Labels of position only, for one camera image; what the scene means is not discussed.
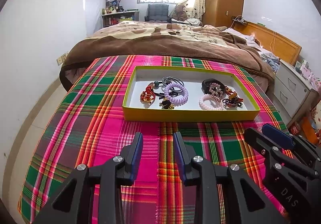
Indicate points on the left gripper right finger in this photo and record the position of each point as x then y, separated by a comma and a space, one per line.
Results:
184, 155

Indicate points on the red can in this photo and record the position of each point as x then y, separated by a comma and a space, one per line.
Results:
295, 130

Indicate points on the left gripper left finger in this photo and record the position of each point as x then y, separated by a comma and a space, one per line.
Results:
131, 154

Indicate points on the dark grey armchair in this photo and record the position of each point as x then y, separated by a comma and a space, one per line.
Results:
157, 13

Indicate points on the wooden headboard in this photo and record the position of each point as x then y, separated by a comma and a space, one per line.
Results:
276, 43

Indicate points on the brown teddy bear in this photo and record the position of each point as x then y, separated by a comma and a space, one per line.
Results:
180, 13

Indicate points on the black wristband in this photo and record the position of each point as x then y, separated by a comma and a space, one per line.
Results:
207, 83

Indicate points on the brown plush blanket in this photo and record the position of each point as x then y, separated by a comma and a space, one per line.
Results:
164, 39

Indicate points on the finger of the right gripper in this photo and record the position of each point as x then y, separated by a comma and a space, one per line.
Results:
275, 137
260, 143

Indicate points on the white tray with green rim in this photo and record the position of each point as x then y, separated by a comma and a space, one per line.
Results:
136, 110

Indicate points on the cluttered side desk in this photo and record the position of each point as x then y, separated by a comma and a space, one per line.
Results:
110, 19

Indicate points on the white drawer cabinet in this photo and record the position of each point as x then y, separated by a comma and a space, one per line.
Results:
293, 95

